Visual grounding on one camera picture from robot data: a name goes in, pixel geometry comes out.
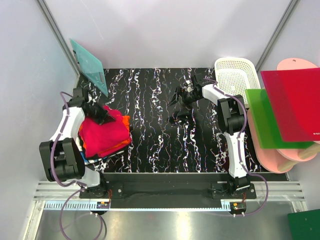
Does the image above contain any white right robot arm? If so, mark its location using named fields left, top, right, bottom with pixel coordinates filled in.
left=169, top=74, right=251, bottom=199

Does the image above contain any aluminium rail frame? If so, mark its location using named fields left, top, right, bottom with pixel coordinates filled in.
left=34, top=181, right=305, bottom=202

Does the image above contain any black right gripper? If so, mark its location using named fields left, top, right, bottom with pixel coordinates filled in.
left=167, top=86, right=201, bottom=117

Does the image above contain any white slotted cable duct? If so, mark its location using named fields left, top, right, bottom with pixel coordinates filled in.
left=43, top=201, right=293, bottom=212

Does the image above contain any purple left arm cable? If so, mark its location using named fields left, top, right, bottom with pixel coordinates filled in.
left=49, top=91, right=109, bottom=238

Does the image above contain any green translucent plastic sheet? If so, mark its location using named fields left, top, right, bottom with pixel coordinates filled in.
left=245, top=89, right=313, bottom=149

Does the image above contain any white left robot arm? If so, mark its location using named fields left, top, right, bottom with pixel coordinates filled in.
left=39, top=87, right=116, bottom=198

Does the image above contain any dark green board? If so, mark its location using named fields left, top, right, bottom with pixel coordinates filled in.
left=287, top=209, right=320, bottom=240

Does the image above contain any white plastic basket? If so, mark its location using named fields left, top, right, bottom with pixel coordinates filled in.
left=214, top=57, right=261, bottom=106

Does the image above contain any red translucent plastic sheet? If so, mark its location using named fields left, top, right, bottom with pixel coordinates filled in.
left=261, top=67, right=320, bottom=142

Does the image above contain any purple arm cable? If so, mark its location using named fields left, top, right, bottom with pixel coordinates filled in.
left=49, top=91, right=109, bottom=238
left=203, top=77, right=270, bottom=216

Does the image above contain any pink round stool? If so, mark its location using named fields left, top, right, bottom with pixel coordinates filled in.
left=247, top=57, right=320, bottom=174

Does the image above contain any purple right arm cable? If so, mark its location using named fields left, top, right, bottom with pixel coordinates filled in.
left=203, top=77, right=270, bottom=216

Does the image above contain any red t shirt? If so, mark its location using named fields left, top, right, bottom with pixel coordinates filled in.
left=78, top=105, right=133, bottom=159

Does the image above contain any orange t shirt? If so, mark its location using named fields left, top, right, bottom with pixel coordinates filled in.
left=79, top=115, right=132, bottom=154

